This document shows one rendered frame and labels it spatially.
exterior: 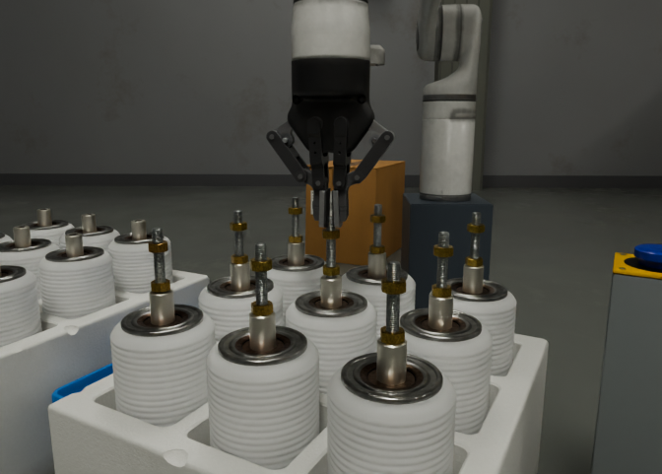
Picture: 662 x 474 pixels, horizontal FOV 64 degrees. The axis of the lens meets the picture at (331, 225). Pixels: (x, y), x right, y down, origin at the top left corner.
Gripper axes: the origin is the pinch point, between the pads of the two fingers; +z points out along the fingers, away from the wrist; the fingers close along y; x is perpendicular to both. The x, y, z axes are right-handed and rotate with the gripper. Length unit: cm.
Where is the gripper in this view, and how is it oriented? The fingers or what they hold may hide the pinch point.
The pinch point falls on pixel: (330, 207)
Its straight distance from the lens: 53.6
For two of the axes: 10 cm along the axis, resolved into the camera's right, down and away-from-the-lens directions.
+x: 1.9, -2.0, 9.6
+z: 0.0, 9.8, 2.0
